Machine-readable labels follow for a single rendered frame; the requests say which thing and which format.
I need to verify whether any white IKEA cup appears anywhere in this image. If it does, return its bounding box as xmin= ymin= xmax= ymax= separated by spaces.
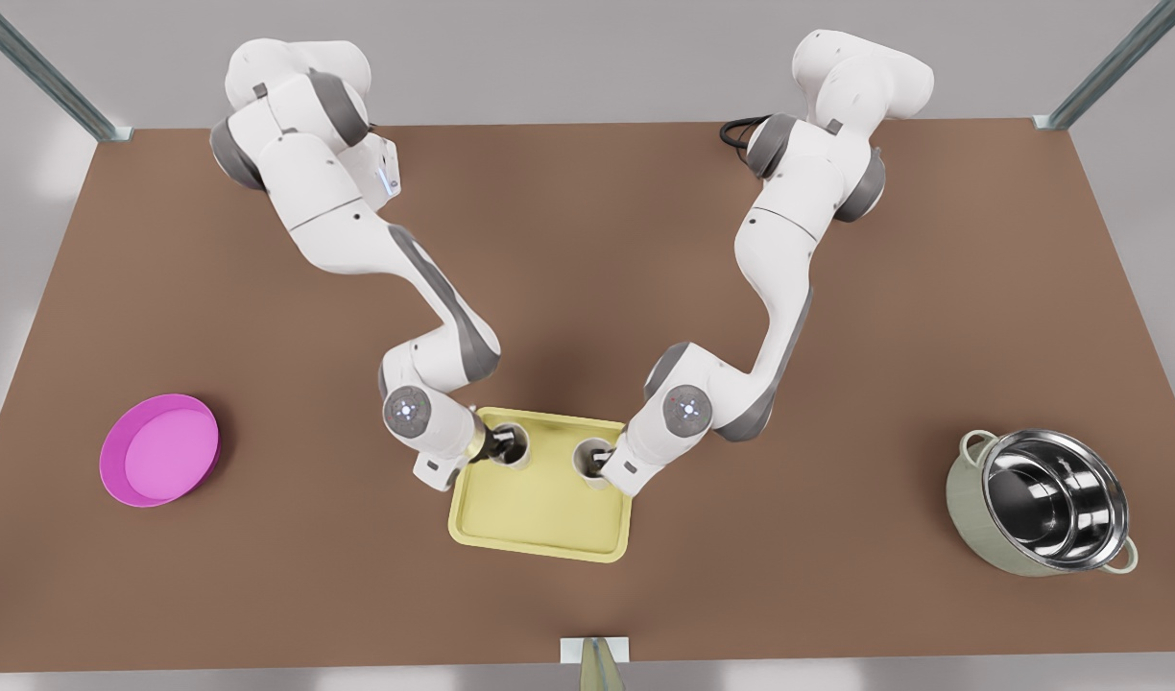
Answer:
xmin=572 ymin=437 xmax=616 ymax=490
xmin=488 ymin=422 xmax=533 ymax=471

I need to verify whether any yellow rectangular tray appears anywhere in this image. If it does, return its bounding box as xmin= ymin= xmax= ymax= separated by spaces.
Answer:
xmin=448 ymin=407 xmax=634 ymax=564

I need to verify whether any pink round bowl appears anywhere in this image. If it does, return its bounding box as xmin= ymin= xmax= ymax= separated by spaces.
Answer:
xmin=99 ymin=393 xmax=222 ymax=508

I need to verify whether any silver frame post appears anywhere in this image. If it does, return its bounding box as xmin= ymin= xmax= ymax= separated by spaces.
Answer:
xmin=561 ymin=636 xmax=632 ymax=691
xmin=1033 ymin=0 xmax=1175 ymax=131
xmin=0 ymin=0 xmax=132 ymax=143

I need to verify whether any black cable loop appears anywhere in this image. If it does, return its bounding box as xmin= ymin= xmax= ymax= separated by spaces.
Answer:
xmin=720 ymin=116 xmax=771 ymax=152

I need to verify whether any steel pot with handles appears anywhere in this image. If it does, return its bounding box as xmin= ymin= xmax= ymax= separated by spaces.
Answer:
xmin=946 ymin=428 xmax=1139 ymax=578

